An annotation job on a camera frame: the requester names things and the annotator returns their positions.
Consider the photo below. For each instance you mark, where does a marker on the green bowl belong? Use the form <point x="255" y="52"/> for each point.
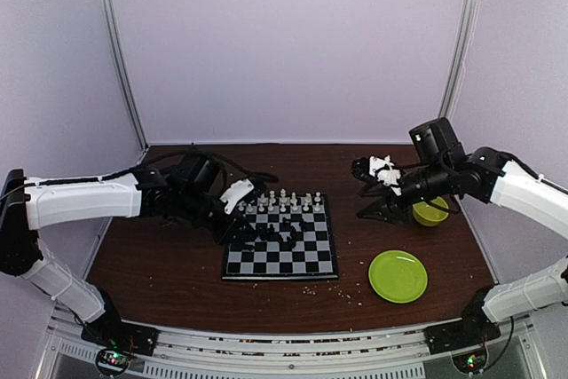
<point x="431" y="213"/>

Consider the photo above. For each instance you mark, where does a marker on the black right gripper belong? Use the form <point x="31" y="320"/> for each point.
<point x="390" y="209"/>

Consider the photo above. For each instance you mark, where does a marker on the front aluminium rail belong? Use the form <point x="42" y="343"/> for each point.
<point x="401" y="352"/>

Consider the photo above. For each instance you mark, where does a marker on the left aluminium frame post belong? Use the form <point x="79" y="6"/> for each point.
<point x="122" y="73"/>

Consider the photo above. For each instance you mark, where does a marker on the green plate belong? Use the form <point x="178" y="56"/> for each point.
<point x="398" y="277"/>

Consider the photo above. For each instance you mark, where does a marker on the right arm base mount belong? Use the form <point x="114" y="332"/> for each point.
<point x="466" y="338"/>

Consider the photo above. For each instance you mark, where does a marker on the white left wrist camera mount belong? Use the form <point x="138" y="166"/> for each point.
<point x="235" y="193"/>

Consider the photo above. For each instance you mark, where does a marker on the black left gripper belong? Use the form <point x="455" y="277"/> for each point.
<point x="230" y="233"/>

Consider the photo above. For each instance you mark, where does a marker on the pile of black chess pieces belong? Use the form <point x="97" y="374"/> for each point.
<point x="287" y="236"/>

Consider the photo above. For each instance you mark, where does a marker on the black and white chessboard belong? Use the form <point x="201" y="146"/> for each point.
<point x="313" y="258"/>

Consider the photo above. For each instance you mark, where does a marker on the right aluminium frame post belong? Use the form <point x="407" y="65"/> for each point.
<point x="457" y="66"/>

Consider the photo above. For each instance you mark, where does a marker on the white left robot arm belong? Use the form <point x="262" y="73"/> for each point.
<point x="202" y="189"/>

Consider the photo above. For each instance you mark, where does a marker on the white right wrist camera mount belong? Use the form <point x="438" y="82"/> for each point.
<point x="385" y="172"/>

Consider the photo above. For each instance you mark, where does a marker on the aluminium frame post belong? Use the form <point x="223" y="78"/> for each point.
<point x="122" y="73"/>
<point x="457" y="66"/>

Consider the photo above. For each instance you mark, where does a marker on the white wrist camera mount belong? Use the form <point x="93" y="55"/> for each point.
<point x="235" y="193"/>
<point x="385" y="172"/>

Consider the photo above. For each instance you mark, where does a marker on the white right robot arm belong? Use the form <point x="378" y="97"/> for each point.
<point x="493" y="177"/>

